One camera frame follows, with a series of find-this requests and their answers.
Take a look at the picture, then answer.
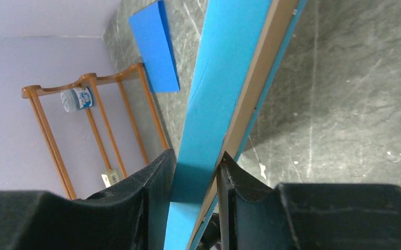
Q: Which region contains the orange wooden rack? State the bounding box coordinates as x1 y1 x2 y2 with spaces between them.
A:
21 62 169 201

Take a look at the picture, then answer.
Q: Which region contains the blue wooden picture frame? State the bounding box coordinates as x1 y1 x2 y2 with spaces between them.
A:
164 1 306 249

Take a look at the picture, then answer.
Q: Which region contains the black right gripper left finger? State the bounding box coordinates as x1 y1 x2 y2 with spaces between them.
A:
0 149 176 249

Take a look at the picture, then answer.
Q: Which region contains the blue white round tin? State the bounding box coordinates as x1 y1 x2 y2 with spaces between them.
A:
60 87 94 113

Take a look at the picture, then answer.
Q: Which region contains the white medicine box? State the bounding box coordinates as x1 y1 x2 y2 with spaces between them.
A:
101 169 121 188

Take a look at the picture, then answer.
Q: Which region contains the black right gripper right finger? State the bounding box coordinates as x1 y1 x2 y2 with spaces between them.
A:
217 154 401 249

